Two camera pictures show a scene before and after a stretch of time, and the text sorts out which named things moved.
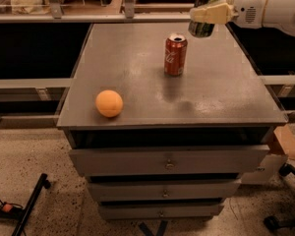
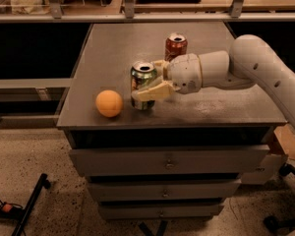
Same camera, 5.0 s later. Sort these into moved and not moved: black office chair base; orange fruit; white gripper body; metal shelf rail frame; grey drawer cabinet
Moved: white gripper body
Not moved: orange fruit; grey drawer cabinet; black office chair base; metal shelf rail frame
